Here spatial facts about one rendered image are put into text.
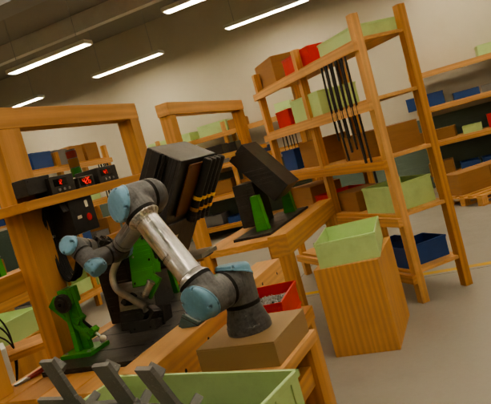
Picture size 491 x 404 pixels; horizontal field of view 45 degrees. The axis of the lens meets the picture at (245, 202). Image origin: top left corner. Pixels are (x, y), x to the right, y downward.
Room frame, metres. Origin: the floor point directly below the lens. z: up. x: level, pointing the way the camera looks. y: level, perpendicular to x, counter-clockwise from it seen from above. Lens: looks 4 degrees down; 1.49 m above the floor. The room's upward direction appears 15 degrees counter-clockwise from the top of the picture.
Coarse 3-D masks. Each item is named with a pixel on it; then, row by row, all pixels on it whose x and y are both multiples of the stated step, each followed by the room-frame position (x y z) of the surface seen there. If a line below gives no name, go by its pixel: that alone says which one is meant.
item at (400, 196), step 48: (336, 48) 4.93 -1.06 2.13; (336, 96) 4.90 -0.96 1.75; (384, 96) 4.56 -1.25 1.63; (336, 144) 5.77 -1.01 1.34; (384, 144) 4.52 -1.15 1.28; (432, 144) 4.65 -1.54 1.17; (336, 192) 5.71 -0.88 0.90; (384, 192) 4.71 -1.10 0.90; (432, 192) 4.76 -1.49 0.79; (432, 240) 4.71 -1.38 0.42
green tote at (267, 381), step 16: (128, 384) 1.70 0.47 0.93; (144, 384) 1.66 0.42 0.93; (176, 384) 1.60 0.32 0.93; (192, 384) 1.57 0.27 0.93; (208, 384) 1.54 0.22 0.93; (224, 384) 1.51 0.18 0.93; (240, 384) 1.48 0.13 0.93; (256, 384) 1.45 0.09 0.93; (272, 384) 1.43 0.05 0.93; (288, 384) 1.34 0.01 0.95; (208, 400) 1.54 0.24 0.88; (224, 400) 1.52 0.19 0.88; (240, 400) 1.49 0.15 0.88; (256, 400) 1.46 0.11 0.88; (272, 400) 1.28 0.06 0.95; (288, 400) 1.34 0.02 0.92
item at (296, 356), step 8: (312, 336) 1.96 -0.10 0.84; (304, 344) 1.89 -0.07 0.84; (312, 344) 1.95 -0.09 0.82; (296, 352) 1.82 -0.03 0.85; (304, 352) 1.88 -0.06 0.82; (288, 360) 1.77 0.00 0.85; (296, 360) 1.81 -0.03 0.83; (264, 368) 1.76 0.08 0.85; (272, 368) 1.74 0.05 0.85; (280, 368) 1.72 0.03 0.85; (288, 368) 1.75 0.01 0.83
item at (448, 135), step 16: (480, 48) 9.59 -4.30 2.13; (464, 64) 9.62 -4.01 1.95; (432, 96) 9.92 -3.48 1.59; (464, 96) 9.74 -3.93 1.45; (480, 96) 9.58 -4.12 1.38; (448, 128) 9.90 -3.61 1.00; (464, 128) 9.78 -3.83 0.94; (480, 128) 9.69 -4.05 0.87; (448, 160) 9.96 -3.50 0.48; (464, 160) 10.21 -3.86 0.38; (432, 176) 10.08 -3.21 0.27
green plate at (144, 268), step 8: (144, 240) 2.51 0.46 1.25; (136, 248) 2.52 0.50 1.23; (144, 248) 2.50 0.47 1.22; (136, 256) 2.51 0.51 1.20; (144, 256) 2.50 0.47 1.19; (152, 256) 2.49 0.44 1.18; (136, 264) 2.51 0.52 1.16; (144, 264) 2.49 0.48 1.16; (152, 264) 2.48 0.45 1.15; (136, 272) 2.50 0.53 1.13; (144, 272) 2.49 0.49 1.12; (152, 272) 2.47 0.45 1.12; (136, 280) 2.50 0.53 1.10; (144, 280) 2.48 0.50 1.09
